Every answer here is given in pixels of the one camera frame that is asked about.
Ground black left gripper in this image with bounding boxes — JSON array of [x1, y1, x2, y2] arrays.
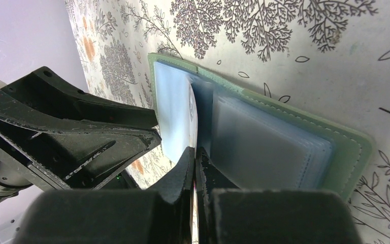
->
[[0, 90, 161, 203]]

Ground floral patterned table mat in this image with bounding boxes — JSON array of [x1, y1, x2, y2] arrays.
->
[[66, 1, 390, 243]]

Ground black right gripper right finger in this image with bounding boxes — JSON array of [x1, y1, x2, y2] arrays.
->
[[196, 147, 362, 243]]

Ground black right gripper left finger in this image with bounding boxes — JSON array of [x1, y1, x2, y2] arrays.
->
[[14, 147, 194, 243]]

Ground green card holder wallet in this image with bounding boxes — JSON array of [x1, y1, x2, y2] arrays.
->
[[148, 53, 374, 200]]

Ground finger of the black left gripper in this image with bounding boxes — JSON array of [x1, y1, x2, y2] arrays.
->
[[3, 66, 158, 129]]

